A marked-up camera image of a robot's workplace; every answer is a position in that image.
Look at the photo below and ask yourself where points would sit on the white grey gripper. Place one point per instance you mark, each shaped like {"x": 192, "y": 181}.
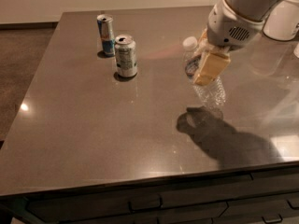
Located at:
{"x": 230, "y": 27}

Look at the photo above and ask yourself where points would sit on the clear plastic water bottle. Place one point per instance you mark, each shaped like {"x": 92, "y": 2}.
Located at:
{"x": 203, "y": 68}

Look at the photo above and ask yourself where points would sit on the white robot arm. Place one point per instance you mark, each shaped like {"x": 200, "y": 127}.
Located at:
{"x": 255, "y": 10}

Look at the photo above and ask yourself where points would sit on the white paper cup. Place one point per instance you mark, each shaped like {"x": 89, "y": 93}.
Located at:
{"x": 283, "y": 22}

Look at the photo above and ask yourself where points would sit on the silver soda can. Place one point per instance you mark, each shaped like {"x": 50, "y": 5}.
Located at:
{"x": 125, "y": 56}

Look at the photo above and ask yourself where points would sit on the blue silver energy drink can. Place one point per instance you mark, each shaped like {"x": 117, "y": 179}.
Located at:
{"x": 105, "y": 27}

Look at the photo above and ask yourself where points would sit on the dark cabinet drawers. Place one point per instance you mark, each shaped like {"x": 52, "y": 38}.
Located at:
{"x": 267, "y": 196}

